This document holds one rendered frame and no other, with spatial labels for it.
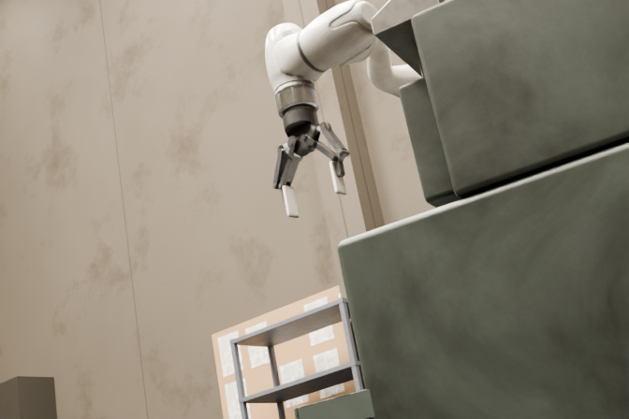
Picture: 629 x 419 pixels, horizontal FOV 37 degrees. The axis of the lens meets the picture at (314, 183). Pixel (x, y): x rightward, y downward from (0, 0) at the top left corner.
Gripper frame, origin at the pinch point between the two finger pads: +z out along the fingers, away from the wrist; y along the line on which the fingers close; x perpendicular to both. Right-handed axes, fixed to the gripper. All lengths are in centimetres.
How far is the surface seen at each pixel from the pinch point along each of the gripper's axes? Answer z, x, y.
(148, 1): -414, -345, 422
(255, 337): -67, -289, 301
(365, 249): 46, 87, -73
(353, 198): -145, -332, 232
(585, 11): 34, 82, -93
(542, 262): 51, 84, -85
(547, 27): 34, 82, -90
